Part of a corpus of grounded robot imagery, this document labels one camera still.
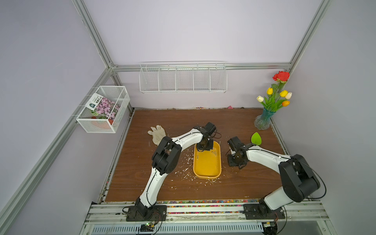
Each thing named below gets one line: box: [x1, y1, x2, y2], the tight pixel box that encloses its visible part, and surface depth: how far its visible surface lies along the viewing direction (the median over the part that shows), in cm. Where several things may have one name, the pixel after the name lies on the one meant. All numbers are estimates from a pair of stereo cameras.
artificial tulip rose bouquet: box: [256, 70, 293, 113], surface depth 91 cm
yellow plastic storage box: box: [192, 140, 222, 180], surface depth 92 cm
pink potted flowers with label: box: [85, 93, 121, 125], surface depth 75 cm
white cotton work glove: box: [147, 124, 166, 146], surface depth 107 cm
